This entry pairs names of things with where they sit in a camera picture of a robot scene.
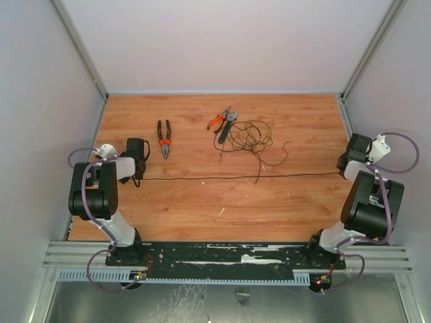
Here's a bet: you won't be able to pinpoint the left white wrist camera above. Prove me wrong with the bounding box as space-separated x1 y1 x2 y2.
93 143 118 160

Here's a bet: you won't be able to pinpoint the orange black combination pliers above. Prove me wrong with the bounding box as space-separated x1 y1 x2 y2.
157 120 172 159

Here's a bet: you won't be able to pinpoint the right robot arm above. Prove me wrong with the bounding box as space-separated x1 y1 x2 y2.
305 133 405 268

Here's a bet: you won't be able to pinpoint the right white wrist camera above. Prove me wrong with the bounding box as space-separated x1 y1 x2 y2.
367 134 391 164

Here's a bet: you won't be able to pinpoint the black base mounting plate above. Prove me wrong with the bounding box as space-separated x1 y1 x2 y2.
105 240 347 279

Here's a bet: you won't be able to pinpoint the aluminium front rail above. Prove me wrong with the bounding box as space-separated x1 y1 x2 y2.
44 241 413 274

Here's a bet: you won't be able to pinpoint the left aluminium frame post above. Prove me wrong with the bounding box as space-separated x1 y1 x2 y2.
51 0 109 102

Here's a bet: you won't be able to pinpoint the right aluminium frame post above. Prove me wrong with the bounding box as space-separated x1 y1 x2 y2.
339 0 408 102

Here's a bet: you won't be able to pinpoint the black adjustable wrench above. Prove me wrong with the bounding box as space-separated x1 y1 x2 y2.
218 112 238 145

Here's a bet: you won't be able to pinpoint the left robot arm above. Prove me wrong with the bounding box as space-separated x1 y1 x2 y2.
68 138 150 266

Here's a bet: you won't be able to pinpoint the black zip tie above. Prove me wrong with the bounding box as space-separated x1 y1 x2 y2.
219 143 225 164

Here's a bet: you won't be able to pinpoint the grey slotted cable duct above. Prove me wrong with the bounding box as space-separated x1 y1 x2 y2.
56 268 310 286

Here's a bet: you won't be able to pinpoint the black wire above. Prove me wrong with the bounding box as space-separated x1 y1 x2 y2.
139 119 341 186

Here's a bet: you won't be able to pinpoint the aluminium frame post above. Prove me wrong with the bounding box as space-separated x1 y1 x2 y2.
339 0 408 102
51 0 109 102

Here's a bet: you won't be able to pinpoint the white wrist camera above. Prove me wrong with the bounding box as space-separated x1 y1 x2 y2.
367 134 391 164
93 143 118 160

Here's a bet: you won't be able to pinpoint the orange needle nose pliers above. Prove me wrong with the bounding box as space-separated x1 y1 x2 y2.
207 106 231 134

